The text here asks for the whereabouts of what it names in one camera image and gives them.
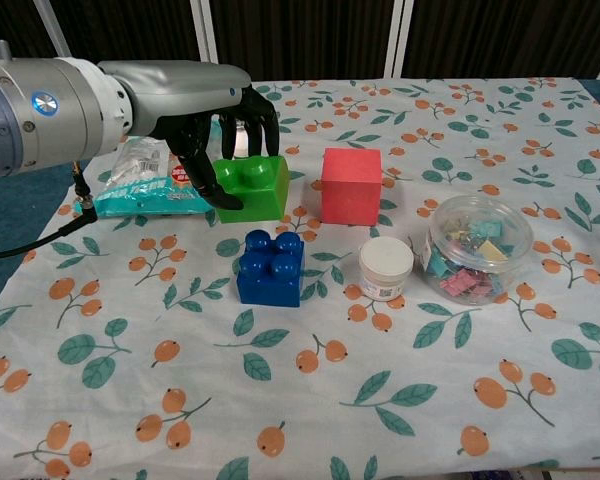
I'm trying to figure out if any green building block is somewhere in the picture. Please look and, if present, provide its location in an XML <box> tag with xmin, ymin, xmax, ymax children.
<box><xmin>212</xmin><ymin>154</ymin><xmax>292</xmax><ymax>224</ymax></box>

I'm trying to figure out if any floral tablecloth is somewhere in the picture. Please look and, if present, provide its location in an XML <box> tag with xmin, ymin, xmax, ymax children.
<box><xmin>0</xmin><ymin>77</ymin><xmax>600</xmax><ymax>480</ymax></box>

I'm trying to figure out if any blue green block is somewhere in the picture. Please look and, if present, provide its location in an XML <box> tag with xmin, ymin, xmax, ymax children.
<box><xmin>235</xmin><ymin>229</ymin><xmax>307</xmax><ymax>310</ymax></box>

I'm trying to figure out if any small white cap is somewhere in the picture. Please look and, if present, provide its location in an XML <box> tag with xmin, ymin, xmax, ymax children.
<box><xmin>357</xmin><ymin>237</ymin><xmax>415</xmax><ymax>303</ymax></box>

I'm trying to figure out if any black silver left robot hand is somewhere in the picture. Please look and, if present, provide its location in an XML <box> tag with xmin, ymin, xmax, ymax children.
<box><xmin>98</xmin><ymin>60</ymin><xmax>282</xmax><ymax>211</ymax></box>

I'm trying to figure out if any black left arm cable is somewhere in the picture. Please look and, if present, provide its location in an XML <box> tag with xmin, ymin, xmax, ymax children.
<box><xmin>0</xmin><ymin>160</ymin><xmax>100</xmax><ymax>262</ymax></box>

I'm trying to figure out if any teal white snack bag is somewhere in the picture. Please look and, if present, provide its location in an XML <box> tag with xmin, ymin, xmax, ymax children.
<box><xmin>93</xmin><ymin>136</ymin><xmax>217</xmax><ymax>219</ymax></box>

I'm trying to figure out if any black curtain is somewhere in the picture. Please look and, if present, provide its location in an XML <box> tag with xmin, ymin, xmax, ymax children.
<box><xmin>0</xmin><ymin>0</ymin><xmax>600</xmax><ymax>82</ymax></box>

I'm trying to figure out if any red cube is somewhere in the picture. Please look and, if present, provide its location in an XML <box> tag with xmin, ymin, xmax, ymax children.
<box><xmin>320</xmin><ymin>147</ymin><xmax>384</xmax><ymax>227</ymax></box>

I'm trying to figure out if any clear tub of binder clips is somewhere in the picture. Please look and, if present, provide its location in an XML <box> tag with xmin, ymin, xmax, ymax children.
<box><xmin>421</xmin><ymin>195</ymin><xmax>536</xmax><ymax>307</ymax></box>

